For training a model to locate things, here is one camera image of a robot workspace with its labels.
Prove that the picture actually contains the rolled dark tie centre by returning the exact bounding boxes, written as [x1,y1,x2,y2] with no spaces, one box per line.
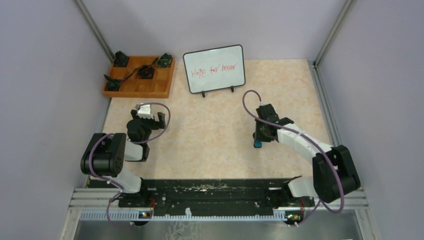
[137,64,155,80]

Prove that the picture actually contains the aluminium frame rail front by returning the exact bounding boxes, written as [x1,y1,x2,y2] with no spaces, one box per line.
[68,187,369,211]

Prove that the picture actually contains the white slotted cable duct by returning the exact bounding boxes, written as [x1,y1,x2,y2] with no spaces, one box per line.
[79,210,287,222]

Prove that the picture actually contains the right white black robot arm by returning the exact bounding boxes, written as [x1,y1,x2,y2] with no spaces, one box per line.
[254,117,361,206]

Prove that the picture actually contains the purple cable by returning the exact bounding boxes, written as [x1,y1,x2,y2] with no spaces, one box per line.
[88,102,171,231]
[242,89,346,228]

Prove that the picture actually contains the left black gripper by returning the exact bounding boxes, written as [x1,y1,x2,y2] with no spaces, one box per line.
[131,109,166,144]

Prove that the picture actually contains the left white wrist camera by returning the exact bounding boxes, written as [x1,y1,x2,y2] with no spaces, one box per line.
[135,103,155,120]

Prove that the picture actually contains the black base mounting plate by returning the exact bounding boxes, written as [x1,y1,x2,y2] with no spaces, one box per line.
[116,178,315,217]

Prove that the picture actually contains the rolled dark tie back left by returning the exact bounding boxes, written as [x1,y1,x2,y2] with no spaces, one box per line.
[113,51,130,68]

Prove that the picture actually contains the orange wooden compartment tray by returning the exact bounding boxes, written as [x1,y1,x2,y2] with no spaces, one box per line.
[102,55,176,99]

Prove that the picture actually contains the rolled dark tie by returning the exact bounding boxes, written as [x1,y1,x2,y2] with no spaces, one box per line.
[103,74,122,92]
[113,51,130,68]
[137,64,155,80]

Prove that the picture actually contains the rolled dark tie front left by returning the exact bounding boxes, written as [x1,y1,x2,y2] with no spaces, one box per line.
[103,74,122,92]

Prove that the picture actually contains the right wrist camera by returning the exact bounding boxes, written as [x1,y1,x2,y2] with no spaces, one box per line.
[256,103,280,123]

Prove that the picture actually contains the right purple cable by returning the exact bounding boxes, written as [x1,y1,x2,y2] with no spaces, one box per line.
[242,89,346,228]

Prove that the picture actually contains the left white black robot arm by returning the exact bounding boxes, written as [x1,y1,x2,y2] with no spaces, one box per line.
[80,107,167,207]

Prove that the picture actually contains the rolled floral tie back right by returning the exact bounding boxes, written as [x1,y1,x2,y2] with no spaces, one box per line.
[156,53,173,68]

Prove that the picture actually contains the blue whiteboard eraser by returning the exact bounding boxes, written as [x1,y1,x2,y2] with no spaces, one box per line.
[253,141,263,148]

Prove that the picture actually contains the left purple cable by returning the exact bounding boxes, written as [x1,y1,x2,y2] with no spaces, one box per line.
[88,102,171,231]

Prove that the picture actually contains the white whiteboard with black frame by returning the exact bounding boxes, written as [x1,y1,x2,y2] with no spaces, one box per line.
[183,44,246,94]

